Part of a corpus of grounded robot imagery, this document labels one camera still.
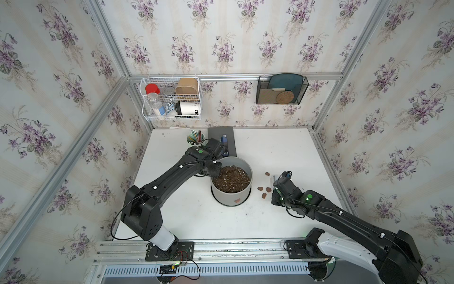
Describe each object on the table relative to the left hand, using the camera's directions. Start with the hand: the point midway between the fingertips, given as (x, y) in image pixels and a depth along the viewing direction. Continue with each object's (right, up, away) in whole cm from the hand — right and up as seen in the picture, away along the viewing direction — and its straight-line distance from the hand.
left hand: (217, 173), depth 82 cm
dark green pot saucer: (+8, -15, +1) cm, 17 cm away
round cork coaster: (+37, +40, +15) cm, 57 cm away
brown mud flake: (+27, -3, +16) cm, 32 cm away
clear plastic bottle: (-33, +35, +7) cm, 48 cm away
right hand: (+27, -11, 0) cm, 29 cm away
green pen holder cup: (-13, +17, +16) cm, 27 cm away
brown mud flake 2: (+22, -9, +9) cm, 25 cm away
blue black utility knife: (+3, +11, +19) cm, 22 cm away
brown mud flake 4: (+23, -12, +7) cm, 27 cm away
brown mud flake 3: (+26, -10, +8) cm, 29 cm away
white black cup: (-17, +33, +9) cm, 38 cm away
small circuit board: (-19, -37, -12) cm, 43 cm away
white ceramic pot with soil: (+7, -6, 0) cm, 10 cm away
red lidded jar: (-35, +43, +9) cm, 56 cm away
